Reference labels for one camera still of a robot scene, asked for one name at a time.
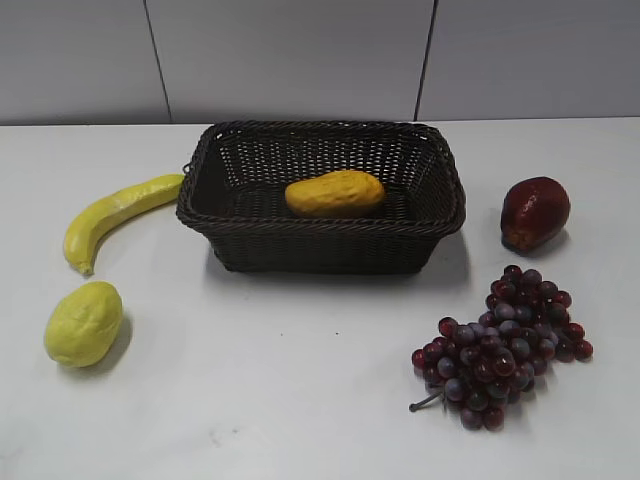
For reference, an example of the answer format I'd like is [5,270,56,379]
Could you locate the orange yellow mango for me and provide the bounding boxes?
[285,170,386,219]

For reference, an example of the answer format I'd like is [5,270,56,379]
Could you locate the black woven basket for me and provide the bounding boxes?
[177,121,466,274]

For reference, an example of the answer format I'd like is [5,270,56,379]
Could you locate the purple grape bunch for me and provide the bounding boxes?
[409,265,594,431]

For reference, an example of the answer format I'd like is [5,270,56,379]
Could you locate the dark red pear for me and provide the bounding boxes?
[500,176,571,253]

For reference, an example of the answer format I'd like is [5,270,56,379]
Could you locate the yellow banana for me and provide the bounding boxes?
[63,174,185,276]

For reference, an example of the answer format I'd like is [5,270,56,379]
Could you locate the yellow lemon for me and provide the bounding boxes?
[44,281,124,368]

